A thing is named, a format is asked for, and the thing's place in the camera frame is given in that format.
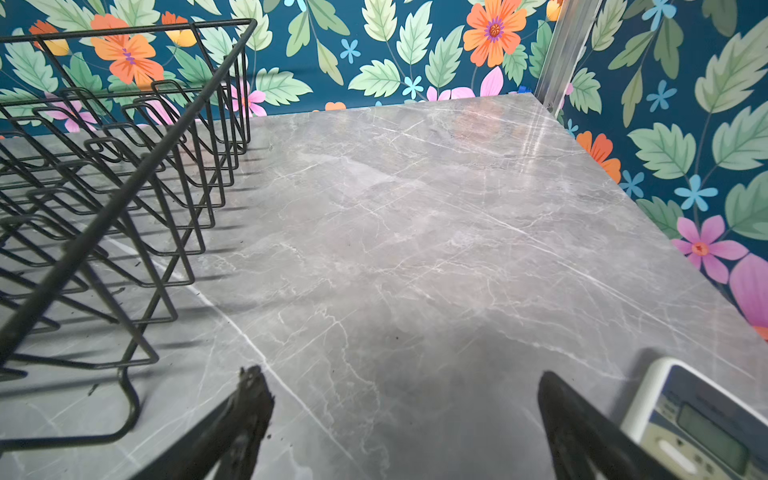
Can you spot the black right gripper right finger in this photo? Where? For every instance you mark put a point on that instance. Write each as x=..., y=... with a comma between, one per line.
x=583, y=443

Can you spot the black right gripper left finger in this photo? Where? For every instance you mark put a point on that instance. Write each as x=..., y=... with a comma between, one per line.
x=226, y=443

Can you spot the black wire dish rack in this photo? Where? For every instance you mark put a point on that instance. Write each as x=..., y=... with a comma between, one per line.
x=110, y=178

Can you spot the aluminium frame post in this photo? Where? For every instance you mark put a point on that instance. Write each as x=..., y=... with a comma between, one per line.
x=569, y=38

